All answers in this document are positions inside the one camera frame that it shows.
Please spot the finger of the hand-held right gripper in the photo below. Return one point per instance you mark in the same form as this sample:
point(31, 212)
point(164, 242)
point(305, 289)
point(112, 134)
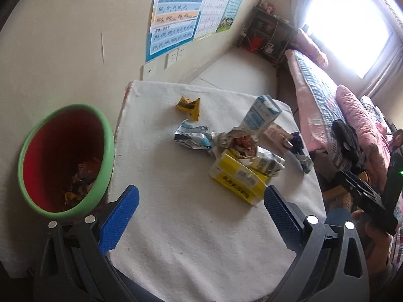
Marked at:
point(352, 184)

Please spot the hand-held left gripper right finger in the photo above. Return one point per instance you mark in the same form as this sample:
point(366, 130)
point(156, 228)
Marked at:
point(283, 218)

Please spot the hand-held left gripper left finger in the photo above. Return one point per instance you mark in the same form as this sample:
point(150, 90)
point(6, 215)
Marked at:
point(119, 218)

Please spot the blue silver foil wrapper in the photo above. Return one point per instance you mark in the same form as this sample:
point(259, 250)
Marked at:
point(303, 159)

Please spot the orange plastic wrapper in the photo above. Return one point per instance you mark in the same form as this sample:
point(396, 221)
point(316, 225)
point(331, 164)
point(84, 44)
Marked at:
point(89, 165)

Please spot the yellow medicine box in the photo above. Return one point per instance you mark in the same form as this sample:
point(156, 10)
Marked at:
point(236, 179)

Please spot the brown foil wrapper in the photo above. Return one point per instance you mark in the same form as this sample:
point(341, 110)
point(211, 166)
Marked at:
point(237, 141)

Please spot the green rimmed red bin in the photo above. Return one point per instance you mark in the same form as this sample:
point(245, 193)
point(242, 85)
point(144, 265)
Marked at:
point(63, 138)

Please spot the blue white milk carton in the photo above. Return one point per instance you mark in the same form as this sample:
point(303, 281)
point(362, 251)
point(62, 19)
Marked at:
point(261, 115)

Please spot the small yellow triangular wrapper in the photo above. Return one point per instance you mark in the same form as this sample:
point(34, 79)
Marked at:
point(189, 105)

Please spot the person's right hand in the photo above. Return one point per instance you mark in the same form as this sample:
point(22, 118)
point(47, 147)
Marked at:
point(374, 245)

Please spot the brown cardboard box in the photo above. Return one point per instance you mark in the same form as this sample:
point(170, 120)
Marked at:
point(337, 195)

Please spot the black clothes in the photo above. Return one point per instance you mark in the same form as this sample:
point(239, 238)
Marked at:
point(346, 138)

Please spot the pink blanket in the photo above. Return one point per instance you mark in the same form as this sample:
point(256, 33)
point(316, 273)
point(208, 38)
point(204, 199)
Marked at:
point(362, 113)

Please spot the pink bed sheet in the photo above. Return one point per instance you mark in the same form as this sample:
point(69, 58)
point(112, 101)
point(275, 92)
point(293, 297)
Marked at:
point(303, 107)

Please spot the bed with pink bedding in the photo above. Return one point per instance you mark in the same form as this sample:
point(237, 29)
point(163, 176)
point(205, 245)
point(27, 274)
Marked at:
point(321, 94)

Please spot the white curtain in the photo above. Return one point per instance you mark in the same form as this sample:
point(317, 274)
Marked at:
point(387, 69)

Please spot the purple pink pillow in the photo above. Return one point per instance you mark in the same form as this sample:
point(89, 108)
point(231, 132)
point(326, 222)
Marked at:
point(311, 48)

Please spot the small white box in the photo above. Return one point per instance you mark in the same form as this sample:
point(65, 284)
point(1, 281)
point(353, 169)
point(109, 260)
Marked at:
point(269, 49)

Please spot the bright window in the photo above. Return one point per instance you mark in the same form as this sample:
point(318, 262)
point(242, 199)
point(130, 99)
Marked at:
point(346, 22)

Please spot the red box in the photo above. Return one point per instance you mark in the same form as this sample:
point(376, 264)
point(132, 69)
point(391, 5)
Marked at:
point(253, 44)

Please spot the dark metal shelf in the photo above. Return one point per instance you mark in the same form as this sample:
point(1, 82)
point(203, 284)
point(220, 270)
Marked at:
point(263, 26)

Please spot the white wall switch plate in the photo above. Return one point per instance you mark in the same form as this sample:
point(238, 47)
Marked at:
point(148, 70)

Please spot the white wall socket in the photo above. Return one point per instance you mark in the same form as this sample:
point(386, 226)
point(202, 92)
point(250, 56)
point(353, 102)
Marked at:
point(182, 52)
point(171, 58)

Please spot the blue letter wall poster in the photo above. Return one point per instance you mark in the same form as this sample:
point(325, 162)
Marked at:
point(176, 22)

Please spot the green chart wall poster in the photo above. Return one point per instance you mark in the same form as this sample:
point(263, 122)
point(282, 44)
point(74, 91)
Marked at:
point(233, 6)

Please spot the white chart wall poster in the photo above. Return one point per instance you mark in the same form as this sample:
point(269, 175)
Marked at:
point(217, 6)

